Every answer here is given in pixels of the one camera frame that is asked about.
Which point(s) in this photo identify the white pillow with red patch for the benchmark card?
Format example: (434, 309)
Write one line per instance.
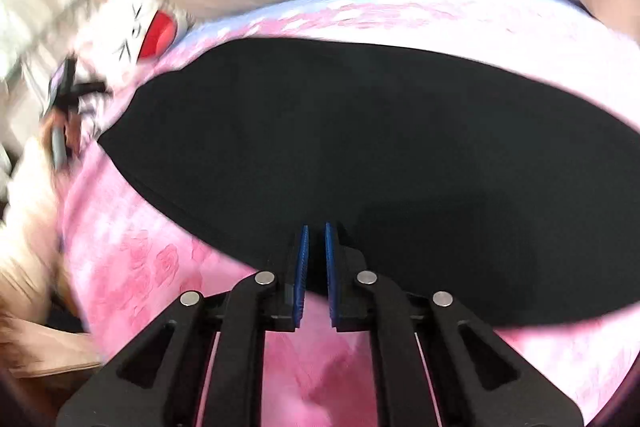
(160, 34)

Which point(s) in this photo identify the pink floral blanket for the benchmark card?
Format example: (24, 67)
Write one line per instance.
(140, 247)

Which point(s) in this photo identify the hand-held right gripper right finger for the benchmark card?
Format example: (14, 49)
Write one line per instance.
(331, 267)

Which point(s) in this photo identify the black pants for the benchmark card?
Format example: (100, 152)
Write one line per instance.
(350, 147)

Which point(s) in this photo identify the person's left forearm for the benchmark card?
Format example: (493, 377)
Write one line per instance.
(30, 207)

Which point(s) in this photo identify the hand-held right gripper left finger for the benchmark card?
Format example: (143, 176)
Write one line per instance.
(302, 267)

